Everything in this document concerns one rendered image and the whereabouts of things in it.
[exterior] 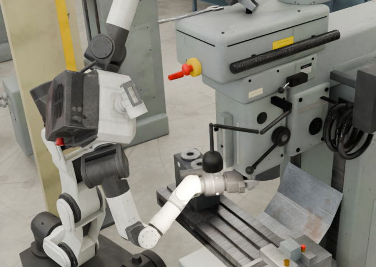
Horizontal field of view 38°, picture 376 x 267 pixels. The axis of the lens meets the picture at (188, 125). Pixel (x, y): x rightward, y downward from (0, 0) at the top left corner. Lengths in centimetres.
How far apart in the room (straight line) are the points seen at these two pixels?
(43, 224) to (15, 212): 146
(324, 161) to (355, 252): 42
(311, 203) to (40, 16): 189
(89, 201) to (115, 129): 57
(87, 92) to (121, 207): 42
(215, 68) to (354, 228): 104
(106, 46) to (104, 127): 29
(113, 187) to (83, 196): 50
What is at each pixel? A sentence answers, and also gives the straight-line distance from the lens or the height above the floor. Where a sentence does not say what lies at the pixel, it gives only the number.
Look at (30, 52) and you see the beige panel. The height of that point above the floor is 133.
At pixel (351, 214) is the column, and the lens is 234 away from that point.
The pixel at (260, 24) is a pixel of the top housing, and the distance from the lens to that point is 170.
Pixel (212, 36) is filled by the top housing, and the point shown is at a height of 188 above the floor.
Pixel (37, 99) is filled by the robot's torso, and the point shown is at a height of 151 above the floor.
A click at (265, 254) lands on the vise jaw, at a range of 207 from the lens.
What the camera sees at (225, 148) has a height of 143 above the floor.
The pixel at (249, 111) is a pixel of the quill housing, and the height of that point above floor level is 159.
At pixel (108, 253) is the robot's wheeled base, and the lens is 284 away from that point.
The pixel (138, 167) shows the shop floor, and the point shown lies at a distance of 452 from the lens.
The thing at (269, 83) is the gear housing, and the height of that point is 168.
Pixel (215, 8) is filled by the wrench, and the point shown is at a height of 190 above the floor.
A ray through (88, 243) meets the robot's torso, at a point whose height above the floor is 75.
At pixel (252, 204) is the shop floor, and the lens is 403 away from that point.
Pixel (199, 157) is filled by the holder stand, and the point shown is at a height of 112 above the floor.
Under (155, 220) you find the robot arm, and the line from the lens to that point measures 200.
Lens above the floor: 242
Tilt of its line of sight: 28 degrees down
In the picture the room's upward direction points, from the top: 4 degrees counter-clockwise
